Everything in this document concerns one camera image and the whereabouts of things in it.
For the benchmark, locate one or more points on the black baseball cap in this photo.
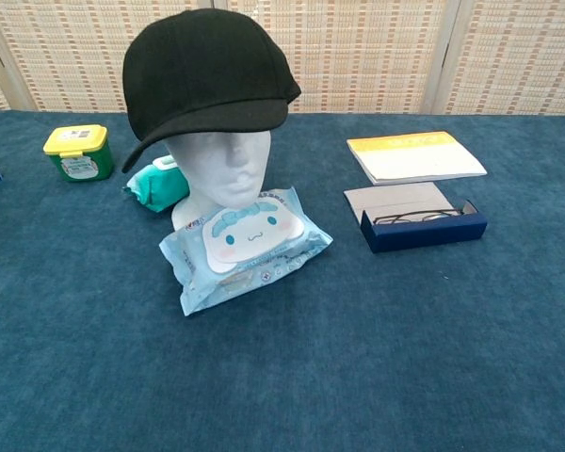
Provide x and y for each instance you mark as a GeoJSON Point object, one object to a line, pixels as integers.
{"type": "Point", "coordinates": [202, 75]}

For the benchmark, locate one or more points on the white foam mannequin head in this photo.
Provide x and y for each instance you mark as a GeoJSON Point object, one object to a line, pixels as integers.
{"type": "Point", "coordinates": [235, 165]}

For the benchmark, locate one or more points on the light blue cartoon wipes pack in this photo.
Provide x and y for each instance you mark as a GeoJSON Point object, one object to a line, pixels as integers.
{"type": "Point", "coordinates": [254, 235]}

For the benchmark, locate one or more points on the black rimmed eyeglasses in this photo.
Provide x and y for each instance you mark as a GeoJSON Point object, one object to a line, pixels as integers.
{"type": "Point", "coordinates": [407, 217]}

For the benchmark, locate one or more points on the green wet wipes pack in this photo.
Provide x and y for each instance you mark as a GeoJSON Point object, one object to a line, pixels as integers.
{"type": "Point", "coordinates": [157, 188]}

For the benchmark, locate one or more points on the navy blue glasses case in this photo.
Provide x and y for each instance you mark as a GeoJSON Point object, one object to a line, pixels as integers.
{"type": "Point", "coordinates": [428, 235]}

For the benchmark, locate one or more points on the yellow and white booklet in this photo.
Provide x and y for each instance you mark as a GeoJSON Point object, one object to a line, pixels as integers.
{"type": "Point", "coordinates": [419, 157]}

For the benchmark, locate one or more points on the woven bamboo folding screen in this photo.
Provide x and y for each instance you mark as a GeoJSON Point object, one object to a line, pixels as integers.
{"type": "Point", "coordinates": [381, 56]}

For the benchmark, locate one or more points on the green tub with yellow lid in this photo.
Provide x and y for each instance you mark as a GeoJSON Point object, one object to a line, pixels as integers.
{"type": "Point", "coordinates": [80, 162]}

